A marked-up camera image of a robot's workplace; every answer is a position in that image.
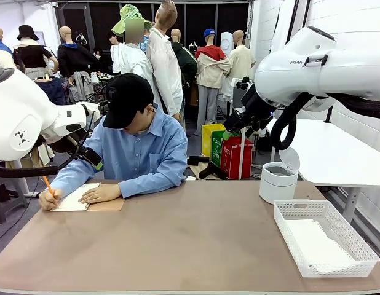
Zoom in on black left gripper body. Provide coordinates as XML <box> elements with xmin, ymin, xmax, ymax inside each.
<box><xmin>50</xmin><ymin>128</ymin><xmax>88</xmax><ymax>154</ymax></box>

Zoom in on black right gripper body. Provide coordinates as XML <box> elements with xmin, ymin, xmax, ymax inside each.
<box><xmin>232</xmin><ymin>83</ymin><xmax>279</xmax><ymax>130</ymax></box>

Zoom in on orange pencil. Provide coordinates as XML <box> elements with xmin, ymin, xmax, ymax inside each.
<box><xmin>42</xmin><ymin>175</ymin><xmax>60</xmax><ymax>207</ymax></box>

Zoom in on spiral notebook brown cover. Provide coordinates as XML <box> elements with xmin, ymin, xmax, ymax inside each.
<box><xmin>50</xmin><ymin>183</ymin><xmax>125</xmax><ymax>213</ymax></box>

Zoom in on person's left forearm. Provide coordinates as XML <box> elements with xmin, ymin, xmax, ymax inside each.
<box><xmin>118</xmin><ymin>170</ymin><xmax>184</xmax><ymax>199</ymax></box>

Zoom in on person's right forearm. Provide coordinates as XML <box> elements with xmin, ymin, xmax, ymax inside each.
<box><xmin>49</xmin><ymin>158</ymin><xmax>97</xmax><ymax>194</ymax></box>

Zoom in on person's left hand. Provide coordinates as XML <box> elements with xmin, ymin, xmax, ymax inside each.
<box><xmin>78</xmin><ymin>181</ymin><xmax>122</xmax><ymax>204</ymax></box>

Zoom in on person's right hand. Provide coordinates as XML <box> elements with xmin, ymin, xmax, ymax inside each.
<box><xmin>38</xmin><ymin>187</ymin><xmax>64</xmax><ymax>211</ymax></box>

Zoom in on grey cabinet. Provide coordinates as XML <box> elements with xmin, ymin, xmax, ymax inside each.
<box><xmin>232</xmin><ymin>88</ymin><xmax>248</xmax><ymax>109</ymax></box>

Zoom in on small white table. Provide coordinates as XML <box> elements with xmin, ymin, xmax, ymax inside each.
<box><xmin>232</xmin><ymin>106</ymin><xmax>248</xmax><ymax>181</ymax></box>

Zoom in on green recycling bag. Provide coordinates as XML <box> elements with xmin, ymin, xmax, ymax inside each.
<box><xmin>210</xmin><ymin>130</ymin><xmax>240</xmax><ymax>168</ymax></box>

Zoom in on red recycling bag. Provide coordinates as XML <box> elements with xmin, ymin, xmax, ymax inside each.
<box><xmin>220</xmin><ymin>136</ymin><xmax>254</xmax><ymax>181</ymax></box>

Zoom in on yellow recycling bag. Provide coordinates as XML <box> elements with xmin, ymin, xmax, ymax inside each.
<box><xmin>201</xmin><ymin>123</ymin><xmax>227</xmax><ymax>158</ymax></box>

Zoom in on person in blue shirt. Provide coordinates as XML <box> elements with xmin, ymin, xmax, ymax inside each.
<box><xmin>48</xmin><ymin>73</ymin><xmax>189</xmax><ymax>199</ymax></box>

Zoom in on black floor stand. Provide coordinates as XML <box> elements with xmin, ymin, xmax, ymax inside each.
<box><xmin>187</xmin><ymin>155</ymin><xmax>228</xmax><ymax>181</ymax></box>

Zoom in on mannequin in cream shirt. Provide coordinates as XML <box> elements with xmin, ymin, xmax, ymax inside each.
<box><xmin>228</xmin><ymin>29</ymin><xmax>257</xmax><ymax>81</ymax></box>

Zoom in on mannequin legs in jeans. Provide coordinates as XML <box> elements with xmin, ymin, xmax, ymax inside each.
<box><xmin>34</xmin><ymin>76</ymin><xmax>66</xmax><ymax>106</ymax></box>

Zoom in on mannequin with blue cap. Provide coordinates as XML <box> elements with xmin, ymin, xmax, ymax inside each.
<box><xmin>194</xmin><ymin>28</ymin><xmax>232</xmax><ymax>136</ymax></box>

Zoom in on white round trash bin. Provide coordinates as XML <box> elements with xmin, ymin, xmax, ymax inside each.
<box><xmin>259</xmin><ymin>148</ymin><xmax>301</xmax><ymax>205</ymax></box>

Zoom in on white side table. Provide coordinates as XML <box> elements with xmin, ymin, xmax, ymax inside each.
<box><xmin>266</xmin><ymin>118</ymin><xmax>380</xmax><ymax>224</ymax></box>

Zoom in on grey plastic stool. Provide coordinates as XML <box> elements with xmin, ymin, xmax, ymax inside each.
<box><xmin>0</xmin><ymin>177</ymin><xmax>29</xmax><ymax>225</ymax></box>

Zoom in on mannequin in dark green jacket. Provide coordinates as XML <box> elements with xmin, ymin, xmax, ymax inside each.
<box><xmin>170</xmin><ymin>29</ymin><xmax>199</xmax><ymax>93</ymax></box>

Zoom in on mannequin in black hoodie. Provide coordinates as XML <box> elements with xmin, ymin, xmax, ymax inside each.
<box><xmin>57</xmin><ymin>26</ymin><xmax>98</xmax><ymax>104</ymax></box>

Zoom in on tall mannequin white shirt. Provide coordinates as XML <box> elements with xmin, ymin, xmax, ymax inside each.
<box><xmin>146</xmin><ymin>0</ymin><xmax>184</xmax><ymax>121</ymax></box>

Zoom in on mannequin with black hat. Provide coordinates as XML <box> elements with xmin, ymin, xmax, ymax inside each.
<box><xmin>13</xmin><ymin>25</ymin><xmax>60</xmax><ymax>81</ymax></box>

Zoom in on background person white shirt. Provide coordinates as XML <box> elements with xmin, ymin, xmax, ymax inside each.
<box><xmin>108</xmin><ymin>30</ymin><xmax>124</xmax><ymax>75</ymax></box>

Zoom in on mannequin with green hat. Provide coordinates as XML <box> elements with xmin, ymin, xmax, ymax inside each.
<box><xmin>111</xmin><ymin>3</ymin><xmax>154</xmax><ymax>82</ymax></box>

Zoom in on white paper stack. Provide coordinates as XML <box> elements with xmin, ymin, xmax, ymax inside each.
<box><xmin>285</xmin><ymin>218</ymin><xmax>357</xmax><ymax>269</ymax></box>

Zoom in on white perforated plastic basket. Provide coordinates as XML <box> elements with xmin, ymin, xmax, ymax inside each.
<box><xmin>273</xmin><ymin>199</ymin><xmax>380</xmax><ymax>278</ymax></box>

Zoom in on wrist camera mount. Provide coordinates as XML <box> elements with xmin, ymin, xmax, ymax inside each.
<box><xmin>231</xmin><ymin>76</ymin><xmax>255</xmax><ymax>92</ymax></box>

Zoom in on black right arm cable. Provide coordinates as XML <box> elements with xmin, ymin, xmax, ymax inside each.
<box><xmin>274</xmin><ymin>92</ymin><xmax>380</xmax><ymax>151</ymax></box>

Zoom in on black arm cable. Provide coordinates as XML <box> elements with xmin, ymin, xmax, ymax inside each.
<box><xmin>0</xmin><ymin>111</ymin><xmax>96</xmax><ymax>178</ymax></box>
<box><xmin>274</xmin><ymin>92</ymin><xmax>380</xmax><ymax>151</ymax></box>

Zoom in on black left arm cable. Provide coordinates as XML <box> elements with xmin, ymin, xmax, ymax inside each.
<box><xmin>0</xmin><ymin>111</ymin><xmax>96</xmax><ymax>178</ymax></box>

